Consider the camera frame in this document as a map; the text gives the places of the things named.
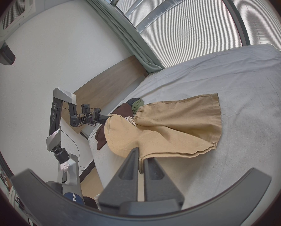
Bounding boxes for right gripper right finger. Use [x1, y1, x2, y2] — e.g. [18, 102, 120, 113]
[142, 158, 185, 208]

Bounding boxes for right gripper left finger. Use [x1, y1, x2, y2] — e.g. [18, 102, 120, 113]
[99, 147, 140, 208]

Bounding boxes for tan shorts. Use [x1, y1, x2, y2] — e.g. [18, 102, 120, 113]
[104, 93, 222, 174]

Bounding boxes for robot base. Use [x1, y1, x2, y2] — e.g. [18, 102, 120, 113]
[46, 153, 101, 210]

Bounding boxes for bed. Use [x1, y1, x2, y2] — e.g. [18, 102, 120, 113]
[73, 44, 281, 208]

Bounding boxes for brown shorts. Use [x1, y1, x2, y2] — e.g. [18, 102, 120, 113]
[94, 103, 133, 151]

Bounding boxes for green garment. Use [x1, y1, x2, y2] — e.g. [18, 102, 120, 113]
[131, 98, 144, 113]

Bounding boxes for grey-green curtain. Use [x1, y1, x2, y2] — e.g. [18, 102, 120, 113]
[83, 0, 165, 73]

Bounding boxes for white ceiling air conditioner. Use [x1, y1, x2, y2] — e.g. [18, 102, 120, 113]
[0, 0, 37, 36]

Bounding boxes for window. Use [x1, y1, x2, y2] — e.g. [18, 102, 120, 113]
[94, 0, 281, 68]

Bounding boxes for black cable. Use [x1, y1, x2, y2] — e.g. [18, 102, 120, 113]
[60, 129, 81, 171]

